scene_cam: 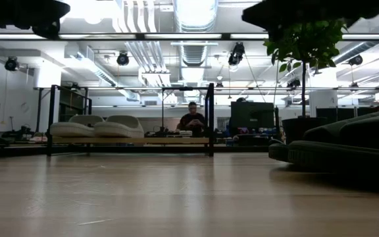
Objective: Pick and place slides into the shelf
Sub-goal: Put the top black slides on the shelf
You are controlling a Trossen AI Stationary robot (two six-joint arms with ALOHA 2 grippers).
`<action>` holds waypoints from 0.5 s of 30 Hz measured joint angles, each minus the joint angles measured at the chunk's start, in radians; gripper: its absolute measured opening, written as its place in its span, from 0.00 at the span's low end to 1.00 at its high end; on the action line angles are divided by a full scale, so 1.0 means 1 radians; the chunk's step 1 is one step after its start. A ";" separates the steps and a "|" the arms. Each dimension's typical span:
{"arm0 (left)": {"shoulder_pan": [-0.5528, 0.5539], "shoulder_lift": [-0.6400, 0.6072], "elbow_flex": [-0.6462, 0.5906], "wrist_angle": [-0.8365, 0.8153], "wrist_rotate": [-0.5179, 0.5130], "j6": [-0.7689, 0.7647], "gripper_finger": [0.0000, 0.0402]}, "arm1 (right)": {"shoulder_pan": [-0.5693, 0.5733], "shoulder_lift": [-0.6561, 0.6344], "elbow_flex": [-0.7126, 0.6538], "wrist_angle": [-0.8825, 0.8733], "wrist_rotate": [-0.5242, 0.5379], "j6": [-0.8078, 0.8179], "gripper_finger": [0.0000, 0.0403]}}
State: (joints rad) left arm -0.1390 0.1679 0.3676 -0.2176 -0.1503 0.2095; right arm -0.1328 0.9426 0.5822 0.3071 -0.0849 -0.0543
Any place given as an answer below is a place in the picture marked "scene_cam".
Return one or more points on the black metal wood shelf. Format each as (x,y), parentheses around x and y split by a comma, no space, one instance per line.
(130,140)

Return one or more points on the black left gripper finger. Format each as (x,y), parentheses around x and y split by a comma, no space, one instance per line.
(48,10)
(46,30)

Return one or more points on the black partition screens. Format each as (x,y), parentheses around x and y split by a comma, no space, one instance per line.
(341,113)

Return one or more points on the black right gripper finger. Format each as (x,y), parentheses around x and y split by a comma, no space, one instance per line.
(276,33)
(294,11)

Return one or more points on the green leafy tree plant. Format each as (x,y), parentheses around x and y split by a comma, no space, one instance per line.
(308,46)

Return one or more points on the distant thin metal frame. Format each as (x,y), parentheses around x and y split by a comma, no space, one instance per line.
(258,88)

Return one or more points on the black equipment pile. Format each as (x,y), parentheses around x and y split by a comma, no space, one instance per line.
(16,134)

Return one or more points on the black and white equipment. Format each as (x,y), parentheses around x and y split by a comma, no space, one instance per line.
(163,134)

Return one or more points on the cream foam slide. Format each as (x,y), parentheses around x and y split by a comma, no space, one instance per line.
(71,130)
(118,130)

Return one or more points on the dark green foam slide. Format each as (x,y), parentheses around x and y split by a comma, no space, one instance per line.
(321,130)
(341,158)

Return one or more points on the black station frame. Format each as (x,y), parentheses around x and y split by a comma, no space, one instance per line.
(140,36)

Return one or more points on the black computer monitor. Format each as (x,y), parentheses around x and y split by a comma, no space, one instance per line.
(252,115)

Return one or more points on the person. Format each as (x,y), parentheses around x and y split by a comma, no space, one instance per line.
(192,120)

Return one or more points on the dark storage rack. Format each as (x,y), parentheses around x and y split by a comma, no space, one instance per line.
(71,105)

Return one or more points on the black plant pot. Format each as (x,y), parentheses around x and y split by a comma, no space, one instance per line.
(296,128)

